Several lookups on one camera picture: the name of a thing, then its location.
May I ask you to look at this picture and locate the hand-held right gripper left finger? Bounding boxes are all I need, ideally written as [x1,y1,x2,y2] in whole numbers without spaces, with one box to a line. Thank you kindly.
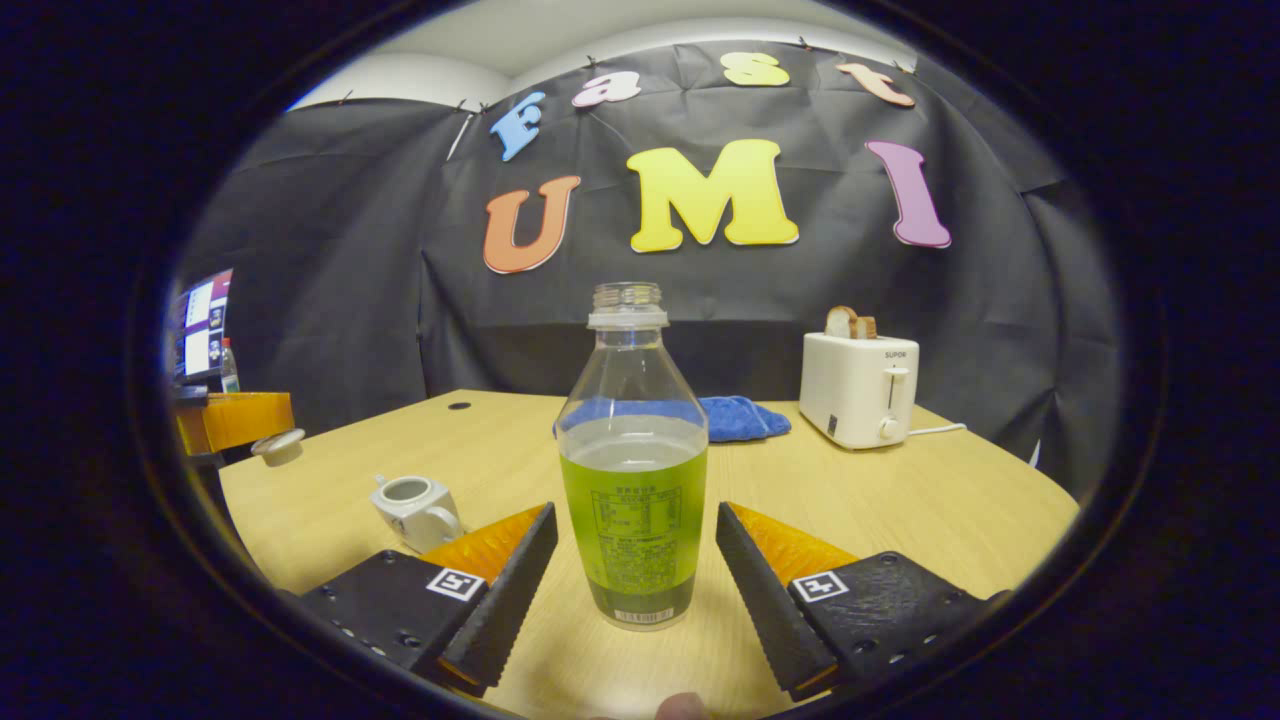
[296,503,559,699]

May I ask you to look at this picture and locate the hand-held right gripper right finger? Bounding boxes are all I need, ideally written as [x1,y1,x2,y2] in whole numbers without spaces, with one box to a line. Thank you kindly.
[716,502,1001,702]

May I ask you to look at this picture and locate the white teacup lid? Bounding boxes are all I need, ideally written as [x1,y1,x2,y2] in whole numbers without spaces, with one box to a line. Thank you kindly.
[250,428,307,468]

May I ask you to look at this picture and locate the white square teacup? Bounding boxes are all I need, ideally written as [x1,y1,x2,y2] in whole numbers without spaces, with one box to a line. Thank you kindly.
[370,474,465,555]

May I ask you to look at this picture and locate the clear water bottle green label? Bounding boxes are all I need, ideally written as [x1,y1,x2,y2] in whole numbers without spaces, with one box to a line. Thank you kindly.
[556,282,710,632]

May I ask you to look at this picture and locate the computer monitor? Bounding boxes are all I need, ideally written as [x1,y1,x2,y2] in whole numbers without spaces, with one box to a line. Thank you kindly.
[174,268,235,382]

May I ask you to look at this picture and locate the blue towel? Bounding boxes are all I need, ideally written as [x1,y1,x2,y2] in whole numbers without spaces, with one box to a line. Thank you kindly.
[553,396,792,444]

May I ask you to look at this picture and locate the white toaster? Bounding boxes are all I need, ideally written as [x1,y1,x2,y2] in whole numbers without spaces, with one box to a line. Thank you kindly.
[799,332,920,451]

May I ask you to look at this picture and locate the toast slices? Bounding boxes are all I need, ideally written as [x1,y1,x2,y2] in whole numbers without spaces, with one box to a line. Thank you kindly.
[825,305,879,340]

